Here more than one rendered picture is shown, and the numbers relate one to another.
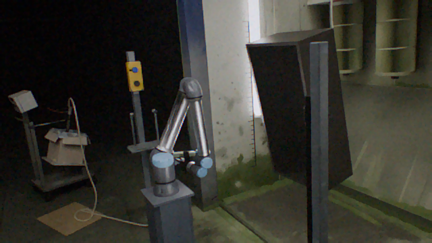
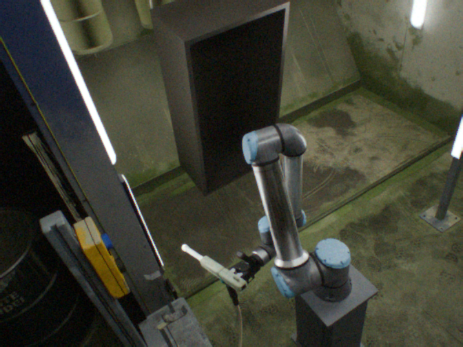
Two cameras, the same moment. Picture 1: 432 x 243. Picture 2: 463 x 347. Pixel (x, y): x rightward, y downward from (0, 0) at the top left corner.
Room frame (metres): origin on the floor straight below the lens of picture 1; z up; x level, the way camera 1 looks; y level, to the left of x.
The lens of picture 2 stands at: (2.58, 1.45, 2.34)
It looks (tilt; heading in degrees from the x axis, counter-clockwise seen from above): 42 degrees down; 275
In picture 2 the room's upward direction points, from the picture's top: 11 degrees counter-clockwise
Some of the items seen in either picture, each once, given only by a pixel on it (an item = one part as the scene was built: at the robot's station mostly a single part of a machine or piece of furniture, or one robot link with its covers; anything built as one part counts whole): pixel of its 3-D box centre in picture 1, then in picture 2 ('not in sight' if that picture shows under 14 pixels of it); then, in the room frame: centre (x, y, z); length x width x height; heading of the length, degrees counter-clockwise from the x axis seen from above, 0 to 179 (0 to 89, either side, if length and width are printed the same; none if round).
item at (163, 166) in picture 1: (163, 167); (330, 261); (2.30, 0.42, 0.83); 0.17 x 0.15 x 0.18; 17
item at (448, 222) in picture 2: not in sight; (439, 217); (1.30, -0.40, 0.01); 0.20 x 0.20 x 0.01; 28
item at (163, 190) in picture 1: (165, 185); (331, 278); (2.29, 0.41, 0.69); 0.19 x 0.19 x 0.10
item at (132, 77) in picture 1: (134, 76); (102, 259); (3.07, 0.72, 1.42); 0.12 x 0.06 x 0.26; 118
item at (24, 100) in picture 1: (52, 141); not in sight; (4.00, 2.03, 0.64); 0.73 x 0.50 x 1.27; 132
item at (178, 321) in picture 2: (145, 128); (170, 317); (2.98, 0.66, 0.95); 0.26 x 0.15 x 0.32; 118
